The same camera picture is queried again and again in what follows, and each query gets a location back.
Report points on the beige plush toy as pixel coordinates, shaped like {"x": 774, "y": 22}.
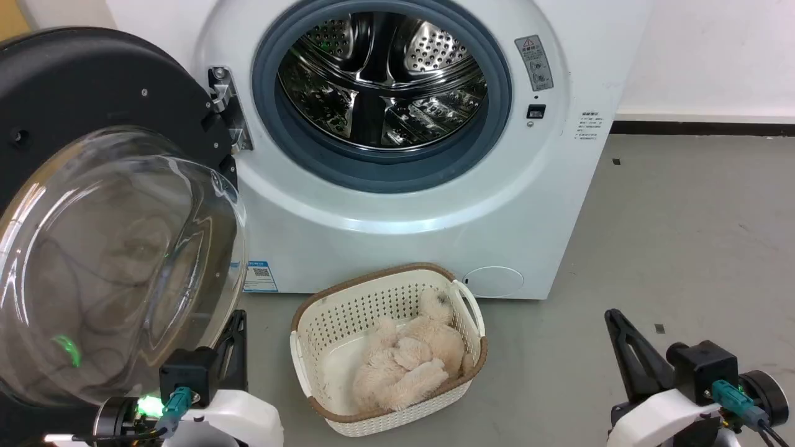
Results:
{"x": 410, "y": 366}

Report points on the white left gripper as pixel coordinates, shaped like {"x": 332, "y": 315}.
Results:
{"x": 248, "y": 419}

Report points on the white front-load washing machine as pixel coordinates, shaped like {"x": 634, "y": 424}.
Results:
{"x": 372, "y": 248}

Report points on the steel washing drum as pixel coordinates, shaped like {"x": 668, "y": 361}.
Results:
{"x": 382, "y": 81}

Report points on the black glass washer door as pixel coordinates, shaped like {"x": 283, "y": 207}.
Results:
{"x": 74, "y": 81}

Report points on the dark wall baseboard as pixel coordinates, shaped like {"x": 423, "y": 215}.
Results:
{"x": 702, "y": 128}

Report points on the white text sticker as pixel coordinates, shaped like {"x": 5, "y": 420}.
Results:
{"x": 587, "y": 126}

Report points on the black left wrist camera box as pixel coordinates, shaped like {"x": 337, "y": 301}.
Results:
{"x": 186, "y": 375}

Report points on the grey warning sticker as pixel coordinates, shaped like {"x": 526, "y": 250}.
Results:
{"x": 534, "y": 62}

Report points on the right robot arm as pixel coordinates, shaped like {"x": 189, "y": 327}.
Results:
{"x": 767, "y": 397}

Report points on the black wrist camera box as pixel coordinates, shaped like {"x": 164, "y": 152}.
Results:
{"x": 186, "y": 375}
{"x": 705, "y": 366}

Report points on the round white filter cover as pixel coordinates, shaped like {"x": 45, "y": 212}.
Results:
{"x": 493, "y": 282}

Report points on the blue QR label sticker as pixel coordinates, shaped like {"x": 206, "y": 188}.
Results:
{"x": 259, "y": 276}

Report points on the black door latch socket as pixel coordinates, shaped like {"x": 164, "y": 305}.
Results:
{"x": 536, "y": 112}

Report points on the metal door hinge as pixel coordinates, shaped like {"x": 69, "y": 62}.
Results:
{"x": 231, "y": 105}

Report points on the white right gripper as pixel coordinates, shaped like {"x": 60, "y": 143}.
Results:
{"x": 658, "y": 419}

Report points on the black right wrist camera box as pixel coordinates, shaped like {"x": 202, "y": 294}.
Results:
{"x": 705, "y": 366}

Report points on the washer drum opening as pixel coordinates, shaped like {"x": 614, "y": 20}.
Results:
{"x": 385, "y": 177}

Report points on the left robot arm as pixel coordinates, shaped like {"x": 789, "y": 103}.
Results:
{"x": 115, "y": 422}

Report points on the white plastic laundry basket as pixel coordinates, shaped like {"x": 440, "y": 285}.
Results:
{"x": 323, "y": 323}

